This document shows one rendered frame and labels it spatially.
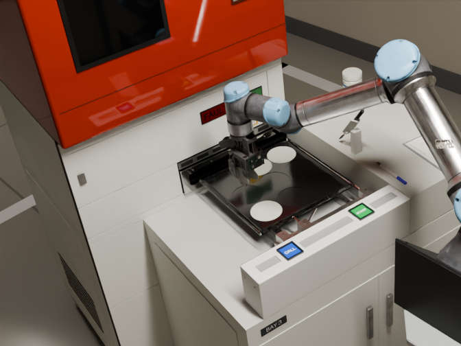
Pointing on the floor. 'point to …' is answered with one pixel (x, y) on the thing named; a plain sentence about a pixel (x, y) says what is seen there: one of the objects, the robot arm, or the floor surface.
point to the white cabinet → (326, 292)
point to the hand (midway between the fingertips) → (243, 181)
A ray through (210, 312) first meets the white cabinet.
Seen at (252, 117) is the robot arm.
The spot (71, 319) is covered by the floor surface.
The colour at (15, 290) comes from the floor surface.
